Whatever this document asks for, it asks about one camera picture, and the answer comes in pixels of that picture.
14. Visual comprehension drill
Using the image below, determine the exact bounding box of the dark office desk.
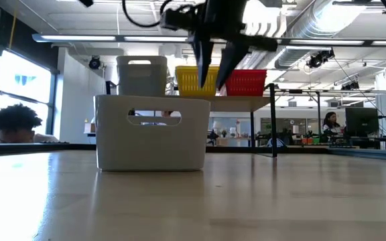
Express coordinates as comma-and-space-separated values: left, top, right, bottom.
326, 133, 386, 151

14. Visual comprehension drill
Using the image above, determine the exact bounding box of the pale blue rounded object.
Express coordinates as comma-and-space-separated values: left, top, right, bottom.
266, 137, 286, 149

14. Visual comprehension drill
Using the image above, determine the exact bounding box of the yellow slotted plastic basket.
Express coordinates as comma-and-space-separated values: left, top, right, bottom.
174, 65, 221, 73
176, 70, 219, 98

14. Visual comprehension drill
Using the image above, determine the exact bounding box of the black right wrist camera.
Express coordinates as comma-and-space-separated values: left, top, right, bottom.
160, 5, 197, 31

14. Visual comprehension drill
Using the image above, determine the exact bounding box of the black ceiling track lamp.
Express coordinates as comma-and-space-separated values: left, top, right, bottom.
341, 80, 361, 91
306, 48, 336, 69

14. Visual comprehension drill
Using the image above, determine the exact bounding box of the black aluminium rig frame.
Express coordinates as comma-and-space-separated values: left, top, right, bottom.
0, 142, 386, 163

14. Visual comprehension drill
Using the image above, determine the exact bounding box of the overhead LED light bar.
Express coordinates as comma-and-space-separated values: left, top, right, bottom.
31, 33, 386, 48

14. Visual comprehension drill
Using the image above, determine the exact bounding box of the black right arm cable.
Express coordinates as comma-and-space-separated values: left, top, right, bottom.
121, 0, 167, 29

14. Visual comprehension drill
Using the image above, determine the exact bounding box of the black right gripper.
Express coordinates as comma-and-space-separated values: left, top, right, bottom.
188, 0, 279, 91

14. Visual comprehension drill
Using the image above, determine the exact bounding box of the black round wall device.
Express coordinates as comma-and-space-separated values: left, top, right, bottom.
88, 56, 102, 70

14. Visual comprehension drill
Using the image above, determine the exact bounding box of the person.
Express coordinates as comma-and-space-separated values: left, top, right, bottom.
322, 111, 345, 135
0, 102, 60, 144

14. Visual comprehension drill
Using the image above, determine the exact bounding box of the black computer monitor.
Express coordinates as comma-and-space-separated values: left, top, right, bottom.
344, 106, 380, 137

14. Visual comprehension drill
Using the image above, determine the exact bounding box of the silver ceiling duct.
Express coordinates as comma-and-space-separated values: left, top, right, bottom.
246, 0, 375, 70

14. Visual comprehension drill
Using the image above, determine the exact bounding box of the black background workstation frame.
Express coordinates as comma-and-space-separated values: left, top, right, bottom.
273, 88, 386, 122

